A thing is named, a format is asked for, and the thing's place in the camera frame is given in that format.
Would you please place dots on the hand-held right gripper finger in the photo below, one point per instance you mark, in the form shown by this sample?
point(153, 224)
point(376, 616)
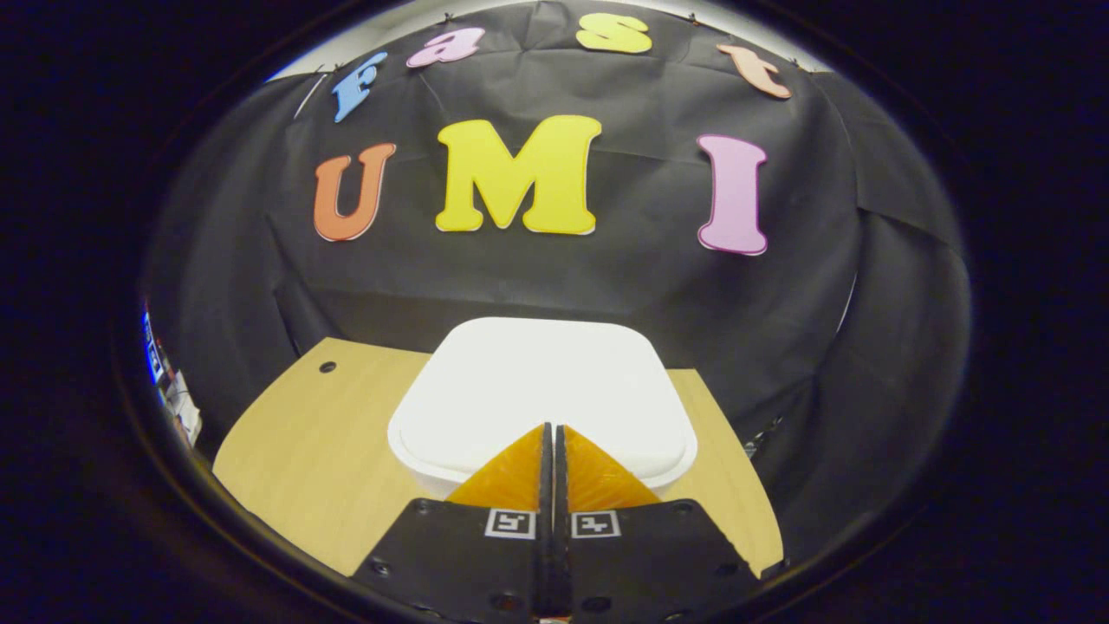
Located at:
point(545, 555)
point(563, 555)

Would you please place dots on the white desktop garbage bin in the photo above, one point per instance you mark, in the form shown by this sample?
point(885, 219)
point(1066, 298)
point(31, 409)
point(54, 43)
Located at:
point(537, 390)

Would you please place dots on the black backdrop cloth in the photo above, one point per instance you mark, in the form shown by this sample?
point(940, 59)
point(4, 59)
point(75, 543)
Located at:
point(650, 286)

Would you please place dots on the white side table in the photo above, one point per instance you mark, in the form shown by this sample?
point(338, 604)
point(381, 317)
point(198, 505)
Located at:
point(184, 412)

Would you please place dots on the computer monitor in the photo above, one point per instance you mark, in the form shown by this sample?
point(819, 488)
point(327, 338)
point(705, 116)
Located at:
point(154, 351)

